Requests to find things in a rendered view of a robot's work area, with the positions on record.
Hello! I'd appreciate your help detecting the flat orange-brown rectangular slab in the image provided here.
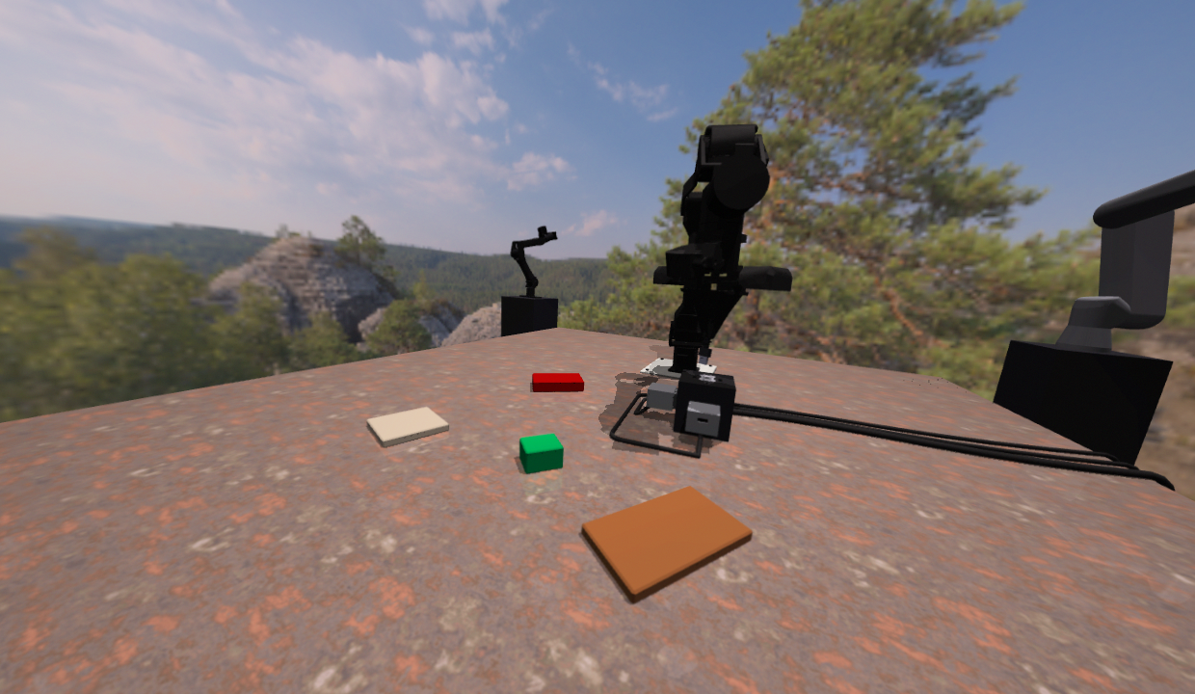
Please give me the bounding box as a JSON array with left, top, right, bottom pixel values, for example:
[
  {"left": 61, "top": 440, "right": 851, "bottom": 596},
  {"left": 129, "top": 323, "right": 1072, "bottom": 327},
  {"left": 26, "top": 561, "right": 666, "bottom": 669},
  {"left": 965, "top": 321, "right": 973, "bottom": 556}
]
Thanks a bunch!
[{"left": 581, "top": 486, "right": 753, "bottom": 604}]

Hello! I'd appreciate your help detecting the green block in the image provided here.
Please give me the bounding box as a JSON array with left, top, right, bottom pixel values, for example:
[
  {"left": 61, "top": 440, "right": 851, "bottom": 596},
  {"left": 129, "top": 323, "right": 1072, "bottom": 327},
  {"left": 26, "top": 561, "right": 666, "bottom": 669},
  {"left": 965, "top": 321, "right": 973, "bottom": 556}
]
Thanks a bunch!
[{"left": 519, "top": 434, "right": 564, "bottom": 473}]

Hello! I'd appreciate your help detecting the beige flat rectangular slab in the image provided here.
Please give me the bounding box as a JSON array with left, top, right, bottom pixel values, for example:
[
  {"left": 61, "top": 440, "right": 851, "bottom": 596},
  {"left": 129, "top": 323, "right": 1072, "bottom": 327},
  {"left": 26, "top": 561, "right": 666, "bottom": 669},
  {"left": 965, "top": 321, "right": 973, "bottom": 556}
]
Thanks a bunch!
[{"left": 367, "top": 407, "right": 449, "bottom": 448}]

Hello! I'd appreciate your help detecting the red flat block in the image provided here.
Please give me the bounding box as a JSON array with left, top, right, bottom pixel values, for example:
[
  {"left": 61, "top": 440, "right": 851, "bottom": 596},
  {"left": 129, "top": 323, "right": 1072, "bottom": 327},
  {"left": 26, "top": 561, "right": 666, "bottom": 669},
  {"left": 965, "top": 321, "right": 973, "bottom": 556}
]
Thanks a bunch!
[{"left": 532, "top": 373, "right": 584, "bottom": 392}]

